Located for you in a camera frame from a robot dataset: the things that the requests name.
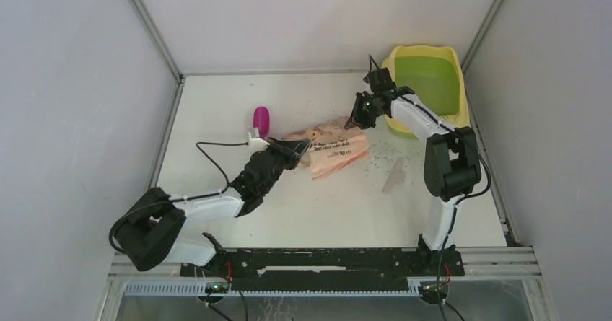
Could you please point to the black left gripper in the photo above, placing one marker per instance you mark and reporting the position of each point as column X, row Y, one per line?
column 292, row 151

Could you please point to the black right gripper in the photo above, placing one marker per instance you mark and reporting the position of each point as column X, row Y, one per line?
column 357, row 118

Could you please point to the pink cat litter bag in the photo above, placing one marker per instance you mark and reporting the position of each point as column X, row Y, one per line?
column 332, row 147

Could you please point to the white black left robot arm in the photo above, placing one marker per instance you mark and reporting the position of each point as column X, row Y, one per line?
column 161, row 229

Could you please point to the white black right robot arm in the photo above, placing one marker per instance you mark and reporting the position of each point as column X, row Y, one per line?
column 452, row 163

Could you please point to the yellow green litter box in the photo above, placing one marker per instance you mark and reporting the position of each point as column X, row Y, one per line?
column 434, row 73

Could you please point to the magenta plastic scoop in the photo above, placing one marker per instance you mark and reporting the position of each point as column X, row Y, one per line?
column 262, row 121

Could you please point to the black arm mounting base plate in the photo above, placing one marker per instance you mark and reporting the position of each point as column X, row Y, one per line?
column 327, row 270

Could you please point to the aluminium front frame rail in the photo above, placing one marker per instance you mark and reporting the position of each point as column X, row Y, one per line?
column 481, row 264

